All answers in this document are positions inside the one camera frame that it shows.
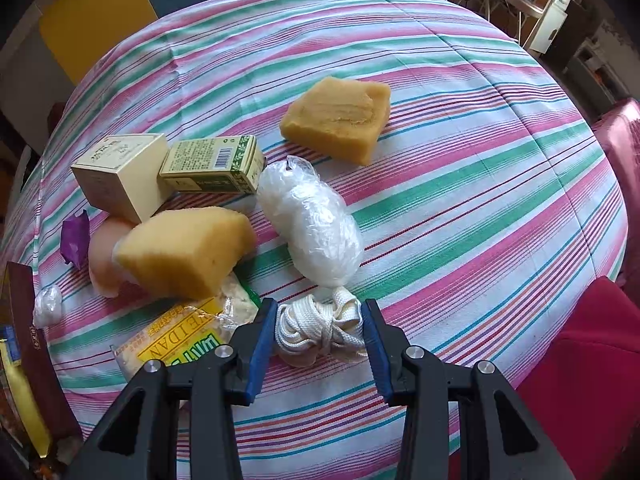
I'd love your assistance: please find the yellow green snack packet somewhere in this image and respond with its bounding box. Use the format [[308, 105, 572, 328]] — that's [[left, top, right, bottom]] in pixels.
[[112, 273, 259, 379]]

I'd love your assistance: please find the pink round bottle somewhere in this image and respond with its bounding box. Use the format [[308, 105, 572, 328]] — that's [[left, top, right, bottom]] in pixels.
[[88, 216, 134, 298]]

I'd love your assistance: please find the yellow sponge block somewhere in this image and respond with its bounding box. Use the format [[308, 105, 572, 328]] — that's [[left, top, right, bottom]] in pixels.
[[113, 207, 257, 300]]

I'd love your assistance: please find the white rope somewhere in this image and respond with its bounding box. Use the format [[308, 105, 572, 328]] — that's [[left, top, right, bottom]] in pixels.
[[273, 285, 368, 369]]

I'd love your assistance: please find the purple snack packet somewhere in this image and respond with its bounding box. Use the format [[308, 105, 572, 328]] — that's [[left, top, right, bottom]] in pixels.
[[60, 210, 90, 269]]

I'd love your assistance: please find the cream cardboard box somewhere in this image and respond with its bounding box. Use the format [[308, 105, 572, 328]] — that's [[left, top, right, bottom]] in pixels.
[[70, 133, 174, 224]]

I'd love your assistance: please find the white plastic-wrapped bundle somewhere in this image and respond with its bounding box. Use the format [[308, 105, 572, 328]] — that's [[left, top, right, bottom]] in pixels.
[[257, 155, 364, 288]]

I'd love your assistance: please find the green printed small box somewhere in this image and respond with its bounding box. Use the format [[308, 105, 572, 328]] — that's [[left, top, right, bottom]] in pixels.
[[158, 134, 266, 194]]

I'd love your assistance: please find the worn yellow sponge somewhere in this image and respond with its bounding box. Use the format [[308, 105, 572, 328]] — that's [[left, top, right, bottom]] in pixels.
[[280, 77, 390, 166]]

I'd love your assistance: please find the red blanket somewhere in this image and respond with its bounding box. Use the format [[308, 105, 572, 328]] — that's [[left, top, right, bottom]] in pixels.
[[518, 99, 639, 479]]

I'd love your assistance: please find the small clear plastic bag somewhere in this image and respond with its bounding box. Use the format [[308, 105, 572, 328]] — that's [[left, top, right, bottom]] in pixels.
[[32, 285, 63, 330]]

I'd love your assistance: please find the striped bed sheet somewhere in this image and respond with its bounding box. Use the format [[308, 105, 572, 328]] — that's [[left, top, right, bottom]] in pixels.
[[0, 0, 629, 480]]

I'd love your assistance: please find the multicolour upholstered chair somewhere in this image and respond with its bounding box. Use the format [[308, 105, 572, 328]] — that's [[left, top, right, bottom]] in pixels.
[[0, 0, 346, 156]]

